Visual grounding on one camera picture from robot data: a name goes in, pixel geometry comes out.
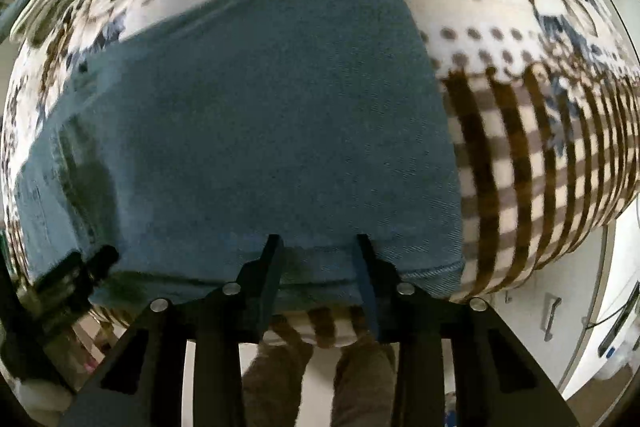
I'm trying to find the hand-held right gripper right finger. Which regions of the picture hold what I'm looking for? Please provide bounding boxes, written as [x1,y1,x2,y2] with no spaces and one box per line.
[356,234,581,427]

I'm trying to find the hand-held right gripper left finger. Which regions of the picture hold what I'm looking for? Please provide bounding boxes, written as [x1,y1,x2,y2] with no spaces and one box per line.
[60,234,285,427]

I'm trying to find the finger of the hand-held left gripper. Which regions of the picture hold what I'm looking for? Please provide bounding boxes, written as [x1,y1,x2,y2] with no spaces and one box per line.
[65,245,121,297]

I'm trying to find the blue denim pants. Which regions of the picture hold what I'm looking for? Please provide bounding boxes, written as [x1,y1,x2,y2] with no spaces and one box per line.
[12,0,467,309]

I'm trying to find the person's right leg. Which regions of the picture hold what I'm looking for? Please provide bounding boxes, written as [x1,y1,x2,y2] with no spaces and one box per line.
[330,337,397,427]

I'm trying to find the person's leg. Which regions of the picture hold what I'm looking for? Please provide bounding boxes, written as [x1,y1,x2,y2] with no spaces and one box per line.
[242,332,313,427]
[330,337,397,427]

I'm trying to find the person's left leg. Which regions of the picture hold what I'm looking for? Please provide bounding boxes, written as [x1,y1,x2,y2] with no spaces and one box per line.
[242,332,313,427]

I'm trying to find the white cabinet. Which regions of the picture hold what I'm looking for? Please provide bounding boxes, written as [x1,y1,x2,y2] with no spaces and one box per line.
[492,227,610,400]

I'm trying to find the floral plaid printed blanket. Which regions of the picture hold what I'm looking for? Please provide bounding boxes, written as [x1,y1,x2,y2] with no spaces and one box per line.
[0,0,640,350]

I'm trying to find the white appliance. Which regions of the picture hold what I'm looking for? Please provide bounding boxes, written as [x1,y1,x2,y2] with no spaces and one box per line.
[562,202,640,395]

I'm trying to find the metal cabinet handle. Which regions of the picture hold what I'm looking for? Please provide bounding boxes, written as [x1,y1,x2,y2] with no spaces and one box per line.
[544,294,562,342]

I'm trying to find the black cable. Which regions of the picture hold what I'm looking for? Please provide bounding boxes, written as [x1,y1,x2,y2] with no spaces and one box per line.
[582,283,640,329]

